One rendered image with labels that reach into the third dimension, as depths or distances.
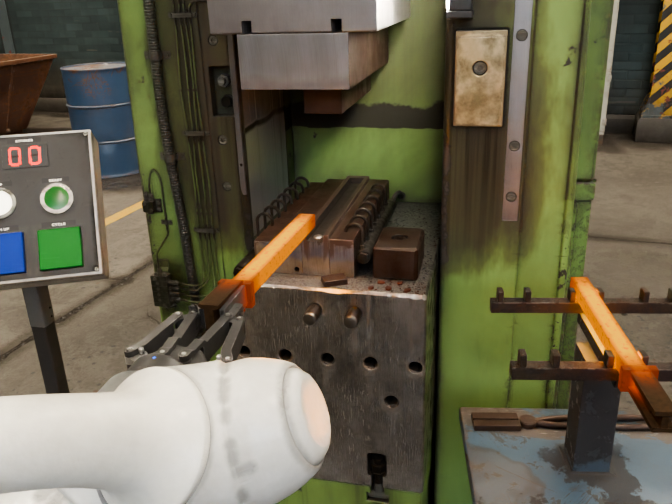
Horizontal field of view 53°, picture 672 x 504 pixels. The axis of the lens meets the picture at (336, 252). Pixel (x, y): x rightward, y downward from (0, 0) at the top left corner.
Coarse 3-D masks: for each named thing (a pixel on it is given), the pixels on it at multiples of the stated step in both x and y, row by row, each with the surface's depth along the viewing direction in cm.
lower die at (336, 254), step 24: (312, 192) 160; (336, 192) 153; (360, 192) 155; (288, 216) 144; (264, 240) 131; (336, 240) 127; (360, 240) 133; (288, 264) 131; (312, 264) 130; (336, 264) 129; (360, 264) 134
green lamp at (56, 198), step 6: (48, 192) 124; (54, 192) 124; (60, 192) 124; (66, 192) 124; (48, 198) 124; (54, 198) 124; (60, 198) 124; (66, 198) 124; (48, 204) 124; (54, 204) 124; (60, 204) 124; (66, 204) 124
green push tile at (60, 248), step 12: (60, 228) 123; (72, 228) 123; (48, 240) 122; (60, 240) 122; (72, 240) 123; (48, 252) 122; (60, 252) 122; (72, 252) 122; (48, 264) 121; (60, 264) 122; (72, 264) 122
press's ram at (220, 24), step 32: (224, 0) 115; (256, 0) 114; (288, 0) 112; (320, 0) 111; (352, 0) 110; (384, 0) 116; (224, 32) 117; (256, 32) 116; (288, 32) 115; (320, 32) 114
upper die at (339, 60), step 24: (240, 48) 117; (264, 48) 116; (288, 48) 115; (312, 48) 114; (336, 48) 114; (360, 48) 123; (384, 48) 147; (240, 72) 119; (264, 72) 118; (288, 72) 117; (312, 72) 116; (336, 72) 115; (360, 72) 124
